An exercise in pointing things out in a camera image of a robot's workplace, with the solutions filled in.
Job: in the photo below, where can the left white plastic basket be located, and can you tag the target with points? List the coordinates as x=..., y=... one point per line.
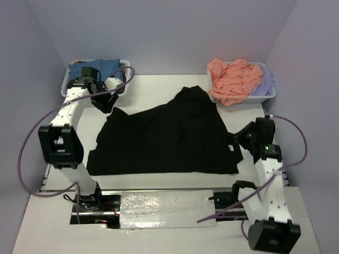
x=124, y=63

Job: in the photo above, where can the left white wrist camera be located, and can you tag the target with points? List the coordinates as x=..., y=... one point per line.
x=112, y=83

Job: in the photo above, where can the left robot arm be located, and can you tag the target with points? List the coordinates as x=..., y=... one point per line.
x=61, y=146

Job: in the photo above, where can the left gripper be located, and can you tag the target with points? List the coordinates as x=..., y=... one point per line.
x=106, y=107

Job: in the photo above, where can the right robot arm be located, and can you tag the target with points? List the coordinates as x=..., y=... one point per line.
x=272, y=229

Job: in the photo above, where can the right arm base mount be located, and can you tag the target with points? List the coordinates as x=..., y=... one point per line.
x=227, y=201

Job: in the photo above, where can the blue checkered folded shirt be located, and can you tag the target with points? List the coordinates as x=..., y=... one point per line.
x=108, y=68

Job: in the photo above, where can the lavender shirt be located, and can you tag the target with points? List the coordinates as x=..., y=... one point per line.
x=265, y=88

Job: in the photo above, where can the orange pink shirt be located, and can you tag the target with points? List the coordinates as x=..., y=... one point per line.
x=233, y=83

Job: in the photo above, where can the silver foil tape cover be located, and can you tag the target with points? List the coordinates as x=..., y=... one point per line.
x=166, y=209

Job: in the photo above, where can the black long sleeve shirt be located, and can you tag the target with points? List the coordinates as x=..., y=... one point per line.
x=185, y=135

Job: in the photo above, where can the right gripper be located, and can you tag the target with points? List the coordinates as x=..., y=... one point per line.
x=239, y=136

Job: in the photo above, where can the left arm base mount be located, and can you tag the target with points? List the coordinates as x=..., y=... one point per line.
x=107, y=212

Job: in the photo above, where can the right white plastic basket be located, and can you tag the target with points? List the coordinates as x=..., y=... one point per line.
x=250, y=99

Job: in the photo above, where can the white plastic basket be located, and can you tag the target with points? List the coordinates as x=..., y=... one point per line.
x=124, y=63
x=250, y=99

